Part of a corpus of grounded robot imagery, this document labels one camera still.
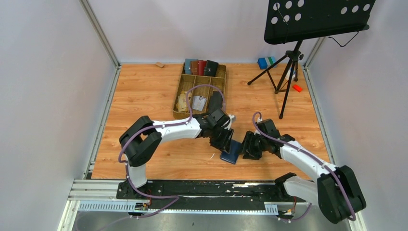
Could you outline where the dark blue card holder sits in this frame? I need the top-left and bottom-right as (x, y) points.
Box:
(220, 140), (241, 165)

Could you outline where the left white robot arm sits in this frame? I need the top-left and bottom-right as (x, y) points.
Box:
(118, 108), (236, 189)

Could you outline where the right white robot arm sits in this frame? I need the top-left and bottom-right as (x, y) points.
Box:
(240, 119), (367, 224)

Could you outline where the black cards pile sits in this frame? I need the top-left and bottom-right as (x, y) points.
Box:
(207, 91), (223, 113)

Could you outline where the white cards pile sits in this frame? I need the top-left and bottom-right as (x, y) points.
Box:
(192, 96), (207, 112)

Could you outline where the gold cards pile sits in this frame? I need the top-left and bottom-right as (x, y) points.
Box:
(176, 91), (191, 112)

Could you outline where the black card holder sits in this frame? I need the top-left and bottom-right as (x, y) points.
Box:
(204, 60), (219, 77)

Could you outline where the red card holder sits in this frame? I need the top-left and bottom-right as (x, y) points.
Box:
(198, 60), (207, 76)

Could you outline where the brown card holder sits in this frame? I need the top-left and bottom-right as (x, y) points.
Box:
(190, 60), (198, 75)

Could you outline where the teal card holder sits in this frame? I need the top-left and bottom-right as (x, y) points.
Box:
(184, 58), (197, 75)

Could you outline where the woven wicker tray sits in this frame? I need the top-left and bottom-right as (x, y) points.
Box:
(173, 63), (227, 119)

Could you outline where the red block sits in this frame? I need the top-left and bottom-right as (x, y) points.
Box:
(293, 84), (303, 92)

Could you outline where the blue green block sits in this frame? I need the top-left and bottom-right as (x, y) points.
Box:
(257, 56), (277, 70)

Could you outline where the small wooden block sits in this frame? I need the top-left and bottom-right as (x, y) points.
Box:
(155, 62), (165, 68)

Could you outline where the black music stand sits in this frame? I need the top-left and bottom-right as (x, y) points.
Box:
(261, 0), (375, 119)

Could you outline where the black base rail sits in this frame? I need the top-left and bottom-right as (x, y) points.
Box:
(116, 180), (304, 205)

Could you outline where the white slotted cable duct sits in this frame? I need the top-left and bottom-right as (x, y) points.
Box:
(78, 197), (278, 215)

